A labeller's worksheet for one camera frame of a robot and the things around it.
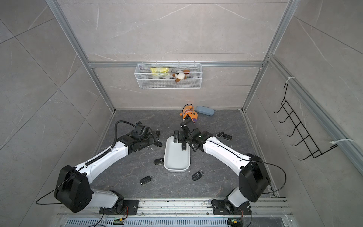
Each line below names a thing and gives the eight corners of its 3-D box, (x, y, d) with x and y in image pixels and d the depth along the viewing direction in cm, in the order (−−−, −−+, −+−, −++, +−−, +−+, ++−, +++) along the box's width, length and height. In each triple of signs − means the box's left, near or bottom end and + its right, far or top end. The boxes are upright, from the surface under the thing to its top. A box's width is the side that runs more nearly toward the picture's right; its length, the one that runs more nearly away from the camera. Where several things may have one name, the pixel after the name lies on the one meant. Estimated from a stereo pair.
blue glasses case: (196, 115, 118) (197, 112, 114) (196, 109, 122) (196, 105, 119) (214, 115, 118) (215, 112, 114) (213, 109, 122) (213, 105, 119)
